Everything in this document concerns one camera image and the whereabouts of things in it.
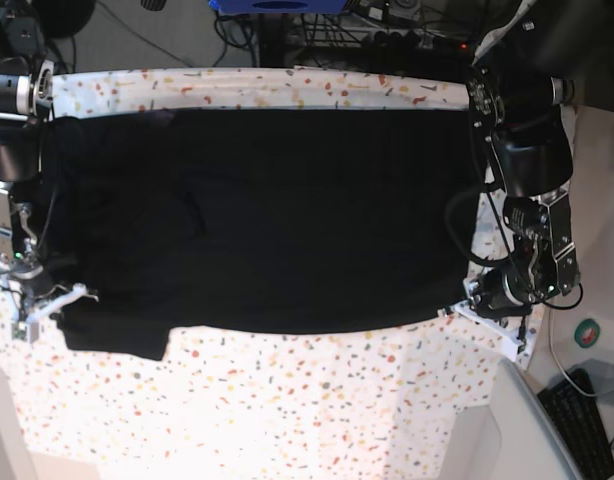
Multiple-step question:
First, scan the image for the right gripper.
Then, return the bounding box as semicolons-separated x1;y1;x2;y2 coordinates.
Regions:
11;260;65;308

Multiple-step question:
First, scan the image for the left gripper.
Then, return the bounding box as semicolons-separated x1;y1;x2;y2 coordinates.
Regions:
465;269;533;318

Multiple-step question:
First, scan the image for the black t-shirt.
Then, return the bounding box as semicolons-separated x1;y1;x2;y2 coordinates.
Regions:
44;110;478;360

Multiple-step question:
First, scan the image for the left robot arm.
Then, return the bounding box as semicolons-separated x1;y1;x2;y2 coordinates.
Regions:
465;1;614;321

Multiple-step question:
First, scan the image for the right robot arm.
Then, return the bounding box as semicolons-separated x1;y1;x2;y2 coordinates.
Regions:
0;1;66;311

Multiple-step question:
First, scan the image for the green tape roll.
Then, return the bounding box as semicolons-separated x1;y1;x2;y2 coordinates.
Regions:
574;318;601;349

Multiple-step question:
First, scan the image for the black keyboard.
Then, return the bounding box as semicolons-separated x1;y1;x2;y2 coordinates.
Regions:
538;380;614;480

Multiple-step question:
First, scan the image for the grey laptop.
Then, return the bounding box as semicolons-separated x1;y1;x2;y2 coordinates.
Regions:
489;359;582;480

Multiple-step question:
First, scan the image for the terrazzo pattern tablecloth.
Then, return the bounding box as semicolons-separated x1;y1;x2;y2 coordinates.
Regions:
0;64;581;480

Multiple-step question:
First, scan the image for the blue device top edge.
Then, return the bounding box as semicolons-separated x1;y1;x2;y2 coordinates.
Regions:
209;0;358;15

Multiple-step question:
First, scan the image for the white cable on side table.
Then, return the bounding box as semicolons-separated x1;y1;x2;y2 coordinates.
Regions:
549;314;601;399

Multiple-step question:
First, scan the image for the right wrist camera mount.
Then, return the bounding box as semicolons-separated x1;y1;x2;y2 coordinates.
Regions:
11;283;99;344

